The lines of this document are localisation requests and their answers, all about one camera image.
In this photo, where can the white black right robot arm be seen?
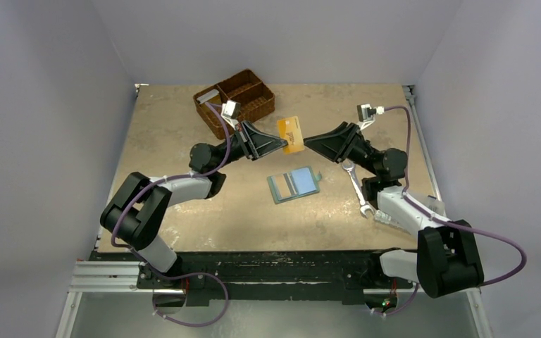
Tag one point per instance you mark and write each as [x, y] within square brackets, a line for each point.
[446, 259]

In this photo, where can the silver wrench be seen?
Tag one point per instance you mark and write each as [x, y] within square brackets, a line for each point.
[365, 208]

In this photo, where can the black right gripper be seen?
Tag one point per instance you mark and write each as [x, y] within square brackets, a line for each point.
[351, 143]

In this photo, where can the aluminium frame rail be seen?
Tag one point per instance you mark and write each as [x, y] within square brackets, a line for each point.
[95, 277]

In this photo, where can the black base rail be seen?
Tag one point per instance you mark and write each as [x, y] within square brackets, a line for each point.
[351, 277]

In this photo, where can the teal card holder wallet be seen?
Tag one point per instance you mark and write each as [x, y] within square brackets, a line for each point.
[295, 184]

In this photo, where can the brown woven divided basket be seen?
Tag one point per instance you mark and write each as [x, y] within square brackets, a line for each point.
[250, 96]

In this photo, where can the gold credit card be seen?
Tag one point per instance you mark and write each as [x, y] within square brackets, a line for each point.
[290, 130]

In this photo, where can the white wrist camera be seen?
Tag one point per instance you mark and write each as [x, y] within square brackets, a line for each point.
[230, 112]
[367, 115]

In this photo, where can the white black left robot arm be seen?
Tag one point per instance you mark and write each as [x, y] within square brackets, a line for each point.
[136, 211]

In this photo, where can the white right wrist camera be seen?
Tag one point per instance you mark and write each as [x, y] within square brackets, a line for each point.
[367, 115]

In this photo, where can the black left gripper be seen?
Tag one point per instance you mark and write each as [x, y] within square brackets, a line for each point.
[257, 144]

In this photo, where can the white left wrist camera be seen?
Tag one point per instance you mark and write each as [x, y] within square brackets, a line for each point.
[230, 112]

